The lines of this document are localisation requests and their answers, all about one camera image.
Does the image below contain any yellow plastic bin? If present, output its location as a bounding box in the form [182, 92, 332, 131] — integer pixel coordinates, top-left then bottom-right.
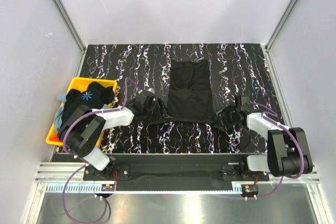
[46, 77, 118, 146]

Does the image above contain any right small connector box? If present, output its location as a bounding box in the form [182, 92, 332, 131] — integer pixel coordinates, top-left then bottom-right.
[243, 184, 259, 194]

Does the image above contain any aluminium front rail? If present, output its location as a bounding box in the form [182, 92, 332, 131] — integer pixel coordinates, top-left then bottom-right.
[35, 162, 320, 184]

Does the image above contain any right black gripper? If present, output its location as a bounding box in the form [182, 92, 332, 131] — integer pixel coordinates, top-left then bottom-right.
[211, 103, 240, 132]

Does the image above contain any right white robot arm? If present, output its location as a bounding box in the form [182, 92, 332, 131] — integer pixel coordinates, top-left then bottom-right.
[211, 95, 313, 180]

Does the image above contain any left aluminium frame post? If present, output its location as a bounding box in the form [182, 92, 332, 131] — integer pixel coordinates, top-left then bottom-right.
[52, 0, 86, 53]

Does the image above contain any left small connector box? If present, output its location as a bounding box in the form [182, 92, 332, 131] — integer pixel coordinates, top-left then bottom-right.
[101, 184, 116, 192]

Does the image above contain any orange t-shirt in bin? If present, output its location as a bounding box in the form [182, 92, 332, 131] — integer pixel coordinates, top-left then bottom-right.
[49, 132, 59, 142]

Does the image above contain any black t-shirt with blue print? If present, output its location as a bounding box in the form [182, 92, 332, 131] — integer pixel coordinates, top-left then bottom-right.
[61, 82, 115, 122]

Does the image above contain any grey-blue t-shirt in bin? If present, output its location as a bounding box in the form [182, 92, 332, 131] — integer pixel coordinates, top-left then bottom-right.
[54, 93, 68, 133]

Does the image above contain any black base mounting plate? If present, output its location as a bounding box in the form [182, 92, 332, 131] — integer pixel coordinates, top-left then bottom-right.
[83, 154, 269, 193]

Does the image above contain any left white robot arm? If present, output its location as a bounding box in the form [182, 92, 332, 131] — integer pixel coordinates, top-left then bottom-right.
[58, 89, 172, 180]

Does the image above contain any small connector box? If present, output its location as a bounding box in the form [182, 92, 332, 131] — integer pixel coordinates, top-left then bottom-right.
[243, 184, 259, 194]
[101, 184, 116, 192]

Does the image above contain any aluminium frame post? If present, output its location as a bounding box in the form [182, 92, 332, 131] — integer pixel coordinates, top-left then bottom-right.
[52, 0, 86, 53]
[265, 0, 299, 51]

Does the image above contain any right aluminium frame post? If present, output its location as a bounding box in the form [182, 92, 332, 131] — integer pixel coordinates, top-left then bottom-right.
[265, 0, 299, 51]

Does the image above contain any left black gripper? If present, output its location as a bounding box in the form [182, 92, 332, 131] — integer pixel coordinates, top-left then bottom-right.
[143, 98, 172, 125]

